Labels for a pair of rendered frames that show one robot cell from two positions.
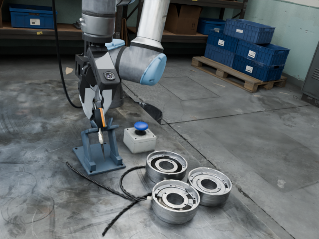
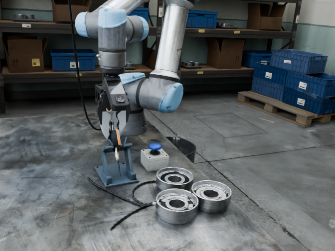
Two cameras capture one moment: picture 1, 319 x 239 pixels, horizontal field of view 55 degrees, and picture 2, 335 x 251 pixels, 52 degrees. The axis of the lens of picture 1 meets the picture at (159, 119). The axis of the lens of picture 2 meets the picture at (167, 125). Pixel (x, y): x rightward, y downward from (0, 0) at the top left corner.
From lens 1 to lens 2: 25 cm
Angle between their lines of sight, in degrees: 10
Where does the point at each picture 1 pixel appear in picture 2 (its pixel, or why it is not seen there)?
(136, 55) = (154, 85)
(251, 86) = (304, 120)
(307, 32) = not seen: outside the picture
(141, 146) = (155, 164)
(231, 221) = (228, 223)
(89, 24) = (103, 59)
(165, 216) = (166, 215)
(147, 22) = (163, 56)
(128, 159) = (142, 176)
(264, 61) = (317, 92)
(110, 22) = (120, 56)
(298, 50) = not seen: outside the picture
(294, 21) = not seen: outside the picture
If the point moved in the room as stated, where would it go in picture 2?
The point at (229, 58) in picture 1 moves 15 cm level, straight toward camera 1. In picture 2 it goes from (278, 91) to (277, 93)
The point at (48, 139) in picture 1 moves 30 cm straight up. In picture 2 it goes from (74, 160) to (71, 67)
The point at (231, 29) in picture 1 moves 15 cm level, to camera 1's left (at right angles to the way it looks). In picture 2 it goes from (278, 61) to (266, 60)
